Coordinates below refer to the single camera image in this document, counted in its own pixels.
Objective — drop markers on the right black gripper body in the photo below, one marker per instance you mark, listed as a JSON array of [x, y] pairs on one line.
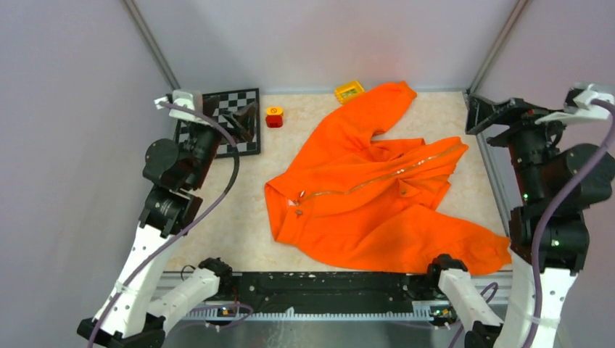
[[528, 144]]

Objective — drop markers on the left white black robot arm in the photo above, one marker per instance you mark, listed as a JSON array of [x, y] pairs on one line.
[[131, 316]]

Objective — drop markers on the red and yellow block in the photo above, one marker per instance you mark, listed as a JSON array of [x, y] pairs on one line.
[[274, 117]]

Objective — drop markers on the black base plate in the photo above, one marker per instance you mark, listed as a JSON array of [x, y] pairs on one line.
[[321, 293]]

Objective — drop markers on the yellow toy crate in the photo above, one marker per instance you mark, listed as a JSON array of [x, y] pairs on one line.
[[348, 91]]

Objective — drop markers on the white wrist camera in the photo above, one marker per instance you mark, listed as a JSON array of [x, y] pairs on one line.
[[578, 107], [192, 100]]

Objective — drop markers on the aluminium frame rail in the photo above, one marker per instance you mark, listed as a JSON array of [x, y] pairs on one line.
[[221, 324]]

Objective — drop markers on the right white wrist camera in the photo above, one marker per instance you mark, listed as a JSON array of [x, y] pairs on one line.
[[578, 107]]

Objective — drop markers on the black and white chessboard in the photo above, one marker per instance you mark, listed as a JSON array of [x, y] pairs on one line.
[[233, 101]]

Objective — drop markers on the orange jacket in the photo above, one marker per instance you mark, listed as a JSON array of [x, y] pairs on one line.
[[353, 200]]

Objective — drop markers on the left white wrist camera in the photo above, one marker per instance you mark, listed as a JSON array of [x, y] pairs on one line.
[[192, 100]]

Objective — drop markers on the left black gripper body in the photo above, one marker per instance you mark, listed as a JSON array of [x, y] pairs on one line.
[[203, 143]]

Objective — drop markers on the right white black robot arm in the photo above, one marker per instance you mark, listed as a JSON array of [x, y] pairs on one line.
[[549, 237]]

